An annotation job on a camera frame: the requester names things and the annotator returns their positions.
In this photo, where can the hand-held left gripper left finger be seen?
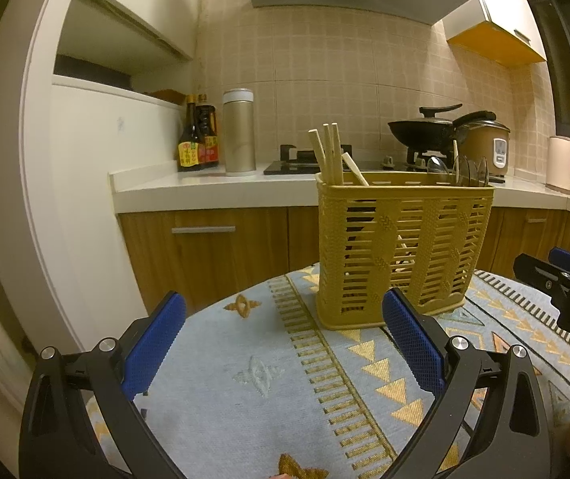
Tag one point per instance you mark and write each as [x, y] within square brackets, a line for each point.
[155, 344]

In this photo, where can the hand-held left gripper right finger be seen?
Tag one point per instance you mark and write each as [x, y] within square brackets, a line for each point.
[414, 344]

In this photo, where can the yellow plastic utensil basket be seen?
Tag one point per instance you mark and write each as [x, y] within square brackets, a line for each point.
[364, 269]

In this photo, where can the white electric kettle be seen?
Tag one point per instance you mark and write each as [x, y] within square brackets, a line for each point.
[562, 164]

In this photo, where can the patterned tablecloth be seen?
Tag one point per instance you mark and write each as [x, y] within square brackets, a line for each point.
[245, 384]

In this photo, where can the gold rice cooker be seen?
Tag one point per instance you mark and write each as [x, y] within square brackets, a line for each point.
[489, 147]

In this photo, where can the black wok with lid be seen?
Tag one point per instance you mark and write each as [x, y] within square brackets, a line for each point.
[422, 132]

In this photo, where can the yellow label soy sauce bottle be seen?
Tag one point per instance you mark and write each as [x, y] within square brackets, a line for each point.
[190, 152]

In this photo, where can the red label sauce bottle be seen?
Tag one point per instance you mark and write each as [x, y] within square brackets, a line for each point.
[210, 144]

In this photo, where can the black gas stove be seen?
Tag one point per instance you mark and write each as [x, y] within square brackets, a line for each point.
[290, 165]

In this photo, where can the steel thermos canister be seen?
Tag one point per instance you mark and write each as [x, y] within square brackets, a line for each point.
[239, 134]

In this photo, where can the brown wooden tray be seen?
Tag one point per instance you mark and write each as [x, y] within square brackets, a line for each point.
[167, 95]

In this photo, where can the white and orange wall cabinet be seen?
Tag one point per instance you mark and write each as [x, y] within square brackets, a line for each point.
[494, 35]

